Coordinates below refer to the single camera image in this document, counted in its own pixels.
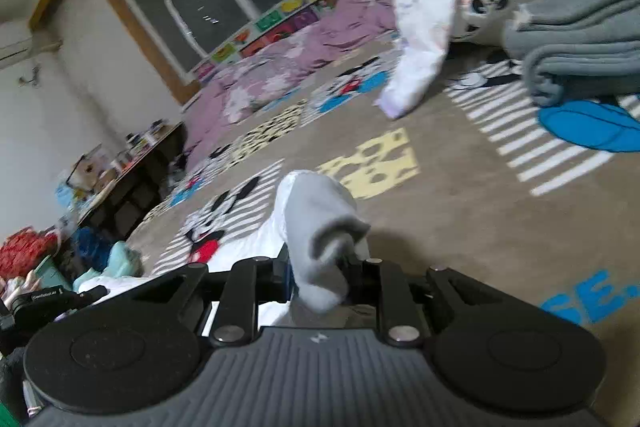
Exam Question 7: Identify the white quilted jacket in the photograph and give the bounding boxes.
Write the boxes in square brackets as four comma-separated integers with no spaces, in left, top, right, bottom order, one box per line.
[207,170,370,329]

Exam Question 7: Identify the teal cartoon shirt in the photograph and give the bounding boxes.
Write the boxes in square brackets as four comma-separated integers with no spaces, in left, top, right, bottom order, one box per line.
[73,242,143,293]

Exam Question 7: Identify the brown Mickey Mouse blanket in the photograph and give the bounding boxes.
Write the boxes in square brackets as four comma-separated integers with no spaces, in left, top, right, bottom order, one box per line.
[129,66,639,426]

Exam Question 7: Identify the dark wooden side table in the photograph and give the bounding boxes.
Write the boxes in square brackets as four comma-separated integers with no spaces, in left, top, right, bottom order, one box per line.
[77,124,186,241]

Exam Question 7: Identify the blue denim garment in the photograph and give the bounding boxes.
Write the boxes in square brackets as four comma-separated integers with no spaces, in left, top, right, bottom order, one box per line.
[72,228,113,271]

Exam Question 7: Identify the purple floral duvet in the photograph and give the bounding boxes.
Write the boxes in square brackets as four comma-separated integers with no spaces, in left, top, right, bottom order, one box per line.
[183,0,396,169]

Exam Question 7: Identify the framed picture on table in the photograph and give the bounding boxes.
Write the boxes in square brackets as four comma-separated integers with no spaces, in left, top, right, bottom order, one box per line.
[65,144,118,194]

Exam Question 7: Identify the red patterned cloth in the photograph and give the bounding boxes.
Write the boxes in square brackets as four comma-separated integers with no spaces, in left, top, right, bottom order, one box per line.
[0,227,58,281]

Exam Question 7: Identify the colourful alphabet headboard mat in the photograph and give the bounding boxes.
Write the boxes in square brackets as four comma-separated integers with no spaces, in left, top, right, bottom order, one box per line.
[189,0,337,83]

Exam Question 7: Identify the white floral pajama garment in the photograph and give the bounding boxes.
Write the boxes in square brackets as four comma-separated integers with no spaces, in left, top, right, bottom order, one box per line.
[376,0,458,119]

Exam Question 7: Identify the grey folded blanket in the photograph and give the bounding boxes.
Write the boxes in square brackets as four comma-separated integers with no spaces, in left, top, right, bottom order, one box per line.
[502,0,639,107]

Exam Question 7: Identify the white air conditioner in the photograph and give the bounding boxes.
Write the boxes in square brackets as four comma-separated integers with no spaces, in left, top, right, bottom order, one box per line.
[0,20,32,69]

